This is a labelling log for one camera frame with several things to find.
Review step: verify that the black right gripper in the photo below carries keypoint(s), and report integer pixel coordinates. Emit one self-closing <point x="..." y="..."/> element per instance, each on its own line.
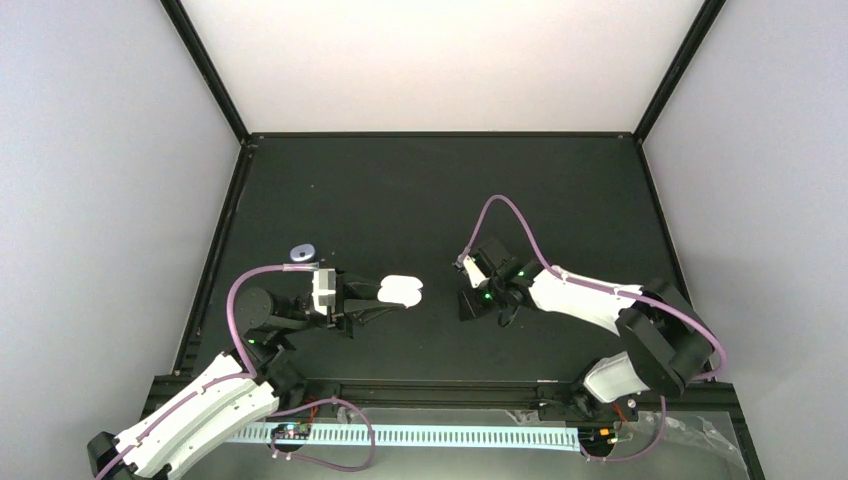
<point x="470" y="306"/>

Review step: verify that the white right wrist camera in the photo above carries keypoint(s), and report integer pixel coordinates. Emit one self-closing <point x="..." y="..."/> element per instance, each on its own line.
<point x="475" y="276"/>

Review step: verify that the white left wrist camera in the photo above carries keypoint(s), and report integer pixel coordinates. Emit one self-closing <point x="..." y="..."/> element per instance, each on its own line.
<point x="324" y="288"/>

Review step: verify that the black frame post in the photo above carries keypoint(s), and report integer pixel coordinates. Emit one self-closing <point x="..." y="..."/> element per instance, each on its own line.
<point x="685" y="54"/>
<point x="194" y="45"/>

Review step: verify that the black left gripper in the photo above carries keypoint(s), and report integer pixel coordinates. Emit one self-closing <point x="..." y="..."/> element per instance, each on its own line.
<point x="354" y="308"/>

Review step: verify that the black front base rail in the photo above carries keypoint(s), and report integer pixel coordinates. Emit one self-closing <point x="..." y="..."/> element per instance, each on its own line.
<point x="438" y="394"/>

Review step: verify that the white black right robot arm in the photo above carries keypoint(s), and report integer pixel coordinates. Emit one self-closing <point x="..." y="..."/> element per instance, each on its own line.
<point x="665" y="344"/>

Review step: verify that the black rear right frame post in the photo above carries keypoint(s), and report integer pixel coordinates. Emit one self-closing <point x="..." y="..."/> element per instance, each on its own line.
<point x="685" y="54"/>

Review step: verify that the white earbud charging case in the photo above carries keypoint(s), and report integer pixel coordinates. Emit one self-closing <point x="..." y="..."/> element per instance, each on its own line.
<point x="400" y="289"/>

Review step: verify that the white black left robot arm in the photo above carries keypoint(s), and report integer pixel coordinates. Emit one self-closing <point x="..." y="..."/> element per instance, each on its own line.
<point x="253" y="382"/>

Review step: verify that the white slotted cable duct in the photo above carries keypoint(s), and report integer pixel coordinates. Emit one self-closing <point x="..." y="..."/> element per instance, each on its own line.
<point x="426" y="436"/>

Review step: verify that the black rear left frame post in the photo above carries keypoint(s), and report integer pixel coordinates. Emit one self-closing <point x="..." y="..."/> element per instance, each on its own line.
<point x="194" y="45"/>

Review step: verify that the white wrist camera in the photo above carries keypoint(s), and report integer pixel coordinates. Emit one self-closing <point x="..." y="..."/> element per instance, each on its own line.
<point x="324" y="288"/>
<point x="475" y="276"/>

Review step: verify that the purple charging case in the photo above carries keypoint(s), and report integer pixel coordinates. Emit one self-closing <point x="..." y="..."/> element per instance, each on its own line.
<point x="302" y="253"/>

